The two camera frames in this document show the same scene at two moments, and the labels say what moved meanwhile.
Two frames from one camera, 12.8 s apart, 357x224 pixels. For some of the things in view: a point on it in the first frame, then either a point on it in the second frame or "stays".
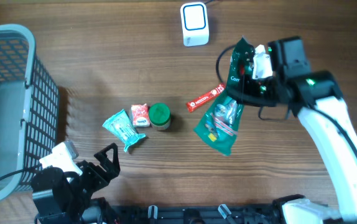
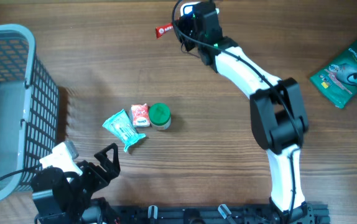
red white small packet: (140, 114) stays
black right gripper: (245, 87) to (181, 21)
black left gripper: (112, 168) stays
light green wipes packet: (120, 125) stays
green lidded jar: (159, 116) stays
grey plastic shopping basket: (19, 104) stays
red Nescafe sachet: (193, 104) to (158, 31)
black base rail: (225, 214) stays
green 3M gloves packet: (217, 126) to (349, 71)
